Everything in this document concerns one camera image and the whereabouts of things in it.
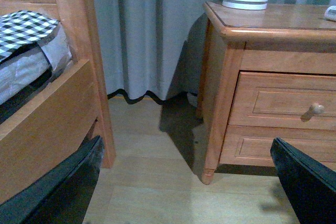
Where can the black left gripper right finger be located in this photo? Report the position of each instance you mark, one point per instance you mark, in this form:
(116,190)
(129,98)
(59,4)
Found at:
(308,184)

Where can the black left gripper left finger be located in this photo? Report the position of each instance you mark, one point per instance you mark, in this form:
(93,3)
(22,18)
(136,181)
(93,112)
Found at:
(63,194)

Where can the drawer round knob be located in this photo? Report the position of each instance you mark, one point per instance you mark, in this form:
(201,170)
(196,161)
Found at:
(316,109)

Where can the wooden drawer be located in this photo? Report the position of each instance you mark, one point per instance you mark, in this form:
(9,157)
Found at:
(246,145)
(283,100)

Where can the wooden nightstand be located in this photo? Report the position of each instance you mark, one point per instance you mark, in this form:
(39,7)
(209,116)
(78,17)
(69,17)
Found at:
(283,38)

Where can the grey mattress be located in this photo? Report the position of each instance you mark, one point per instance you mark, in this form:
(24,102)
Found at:
(28,70)

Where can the black white checkered cloth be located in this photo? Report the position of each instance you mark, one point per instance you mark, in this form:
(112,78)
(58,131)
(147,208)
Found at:
(22,28)

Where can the small white device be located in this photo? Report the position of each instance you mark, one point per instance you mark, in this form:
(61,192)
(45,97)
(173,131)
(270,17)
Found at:
(330,13)

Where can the grey curtain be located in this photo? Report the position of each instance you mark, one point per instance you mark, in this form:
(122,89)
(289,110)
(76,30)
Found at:
(152,47)

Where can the wooden bed frame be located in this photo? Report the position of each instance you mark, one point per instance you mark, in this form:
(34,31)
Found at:
(53,124)

